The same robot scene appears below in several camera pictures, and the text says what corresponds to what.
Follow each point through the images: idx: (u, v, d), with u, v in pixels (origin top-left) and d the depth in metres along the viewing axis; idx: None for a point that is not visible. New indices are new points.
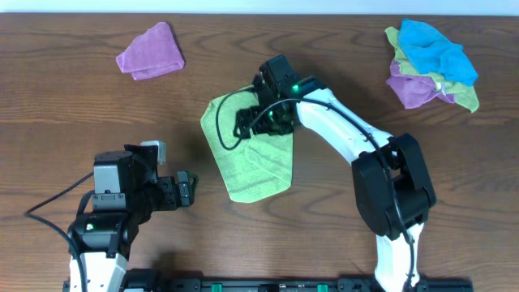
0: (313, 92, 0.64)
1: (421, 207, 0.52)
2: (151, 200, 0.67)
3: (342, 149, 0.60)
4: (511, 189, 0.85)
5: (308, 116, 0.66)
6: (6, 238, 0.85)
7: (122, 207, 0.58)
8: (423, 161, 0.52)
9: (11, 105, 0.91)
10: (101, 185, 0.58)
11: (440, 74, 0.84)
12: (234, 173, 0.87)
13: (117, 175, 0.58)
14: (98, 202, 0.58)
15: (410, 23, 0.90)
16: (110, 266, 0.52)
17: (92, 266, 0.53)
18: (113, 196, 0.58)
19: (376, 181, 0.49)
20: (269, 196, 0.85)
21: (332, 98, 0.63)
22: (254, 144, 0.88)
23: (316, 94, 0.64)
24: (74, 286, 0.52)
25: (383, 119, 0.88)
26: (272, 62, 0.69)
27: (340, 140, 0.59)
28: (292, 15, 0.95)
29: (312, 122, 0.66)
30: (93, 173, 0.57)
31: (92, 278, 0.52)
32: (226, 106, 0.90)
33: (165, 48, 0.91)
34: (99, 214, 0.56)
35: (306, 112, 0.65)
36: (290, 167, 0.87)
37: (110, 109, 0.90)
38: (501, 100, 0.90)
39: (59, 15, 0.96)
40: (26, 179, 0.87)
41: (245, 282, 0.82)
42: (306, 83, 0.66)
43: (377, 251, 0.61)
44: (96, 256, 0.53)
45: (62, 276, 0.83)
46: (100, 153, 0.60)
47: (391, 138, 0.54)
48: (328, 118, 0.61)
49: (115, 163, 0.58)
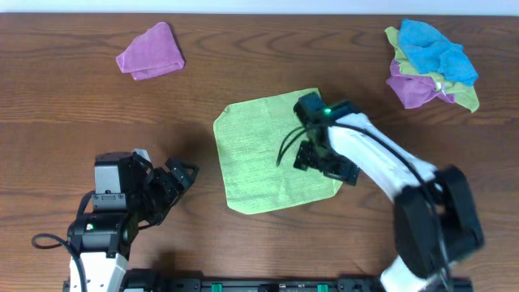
0: (346, 116, 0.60)
1: (469, 250, 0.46)
2: (153, 203, 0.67)
3: (383, 183, 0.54)
4: (512, 189, 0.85)
5: (340, 141, 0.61)
6: (7, 238, 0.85)
7: (122, 206, 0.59)
8: (469, 196, 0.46)
9: (11, 105, 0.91)
10: (101, 186, 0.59)
11: (440, 74, 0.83)
12: (236, 181, 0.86)
13: (118, 174, 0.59)
14: (98, 202, 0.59)
15: (409, 23, 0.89)
16: (110, 267, 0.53)
17: (92, 267, 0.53)
18: (113, 196, 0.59)
19: (424, 220, 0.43)
20: (267, 211, 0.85)
21: (367, 123, 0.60)
22: (263, 161, 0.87)
23: (353, 119, 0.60)
24: (74, 285, 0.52)
25: (382, 120, 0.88)
26: (302, 98, 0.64)
27: (379, 173, 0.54)
28: (293, 14, 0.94)
29: (346, 149, 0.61)
30: (94, 173, 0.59)
31: (94, 280, 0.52)
32: (242, 113, 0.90)
33: (165, 49, 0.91)
34: (99, 215, 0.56)
35: (340, 137, 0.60)
36: (293, 189, 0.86)
37: (110, 109, 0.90)
38: (502, 100, 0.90)
39: (59, 15, 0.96)
40: (26, 179, 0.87)
41: (245, 282, 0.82)
42: (338, 108, 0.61)
43: (395, 260, 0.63)
44: (96, 256, 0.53)
45: (64, 276, 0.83)
46: (102, 156, 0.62)
47: (435, 169, 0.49)
48: (364, 144, 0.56)
49: (115, 164, 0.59)
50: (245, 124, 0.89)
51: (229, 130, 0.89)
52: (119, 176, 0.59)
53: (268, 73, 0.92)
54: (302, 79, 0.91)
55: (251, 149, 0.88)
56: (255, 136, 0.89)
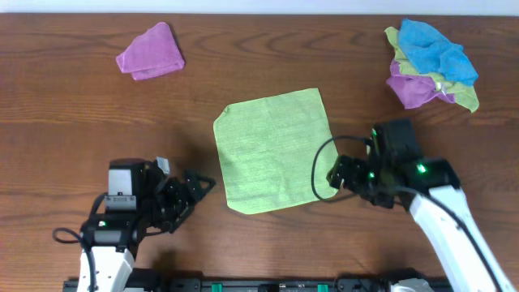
0: (445, 191, 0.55)
1: None
2: (162, 211, 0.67)
3: (455, 276, 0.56)
4: (512, 189, 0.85)
5: (425, 217, 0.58)
6: (7, 238, 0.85)
7: (132, 208, 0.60)
8: None
9: (11, 105, 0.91)
10: (114, 188, 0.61)
11: (440, 74, 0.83)
12: (236, 181, 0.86)
13: (131, 177, 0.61)
14: (110, 203, 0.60)
15: (409, 23, 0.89)
16: (117, 259, 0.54)
17: (101, 259, 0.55)
18: (125, 199, 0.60)
19: None
20: (267, 211, 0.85)
21: (468, 212, 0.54)
22: (264, 162, 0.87)
23: (449, 198, 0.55)
24: (83, 276, 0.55)
25: (382, 120, 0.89)
26: (392, 124, 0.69)
27: (465, 284, 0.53)
28: (293, 14, 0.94)
29: (431, 229, 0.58)
30: (109, 175, 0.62)
31: (103, 272, 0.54)
32: (242, 113, 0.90)
33: (165, 49, 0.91)
34: (110, 216, 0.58)
35: (426, 216, 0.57)
36: (293, 189, 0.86)
37: (110, 110, 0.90)
38: (502, 100, 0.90)
39: (58, 15, 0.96)
40: (26, 179, 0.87)
41: (245, 282, 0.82)
42: (434, 171, 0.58)
43: None
44: (106, 249, 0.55)
45: (64, 276, 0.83)
46: (117, 161, 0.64)
47: None
48: (459, 242, 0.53)
49: (129, 167, 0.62)
50: (246, 124, 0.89)
51: (229, 130, 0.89)
52: (132, 179, 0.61)
53: (268, 73, 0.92)
54: (302, 79, 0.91)
55: (251, 149, 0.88)
56: (255, 136, 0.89)
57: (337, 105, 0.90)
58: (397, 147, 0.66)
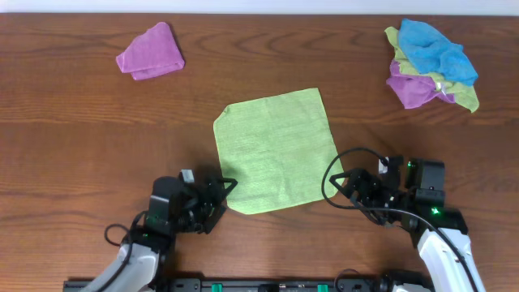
0: (452, 230, 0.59)
1: None
2: (191, 216, 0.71)
3: None
4: (512, 189, 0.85)
5: (430, 249, 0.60)
6: (7, 238, 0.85)
7: (166, 230, 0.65)
8: None
9: (11, 105, 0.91)
10: (152, 212, 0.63)
11: (440, 74, 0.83)
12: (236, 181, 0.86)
13: (167, 208, 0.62)
14: (149, 223, 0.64)
15: (409, 23, 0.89)
16: (152, 255, 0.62)
17: (139, 249, 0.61)
18: (161, 223, 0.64)
19: None
20: (267, 211, 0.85)
21: (469, 251, 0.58)
22: (264, 162, 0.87)
23: (456, 235, 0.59)
24: (121, 252, 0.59)
25: (381, 120, 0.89)
26: (429, 165, 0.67)
27: None
28: (293, 14, 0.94)
29: (431, 262, 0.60)
30: (150, 200, 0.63)
31: (138, 256, 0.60)
32: (242, 112, 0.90)
33: (165, 48, 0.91)
34: (150, 233, 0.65)
35: (431, 248, 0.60)
36: (293, 189, 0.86)
37: (110, 109, 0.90)
38: (502, 100, 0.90)
39: (58, 15, 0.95)
40: (26, 179, 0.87)
41: (245, 282, 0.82)
42: (446, 216, 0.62)
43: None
44: (143, 246, 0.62)
45: (64, 276, 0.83)
46: (157, 183, 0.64)
47: None
48: (452, 271, 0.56)
49: (168, 197, 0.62)
50: (245, 124, 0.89)
51: (230, 130, 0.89)
52: (169, 209, 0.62)
53: (268, 73, 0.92)
54: (302, 79, 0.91)
55: (250, 149, 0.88)
56: (255, 136, 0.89)
57: (337, 105, 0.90)
58: (425, 186, 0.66)
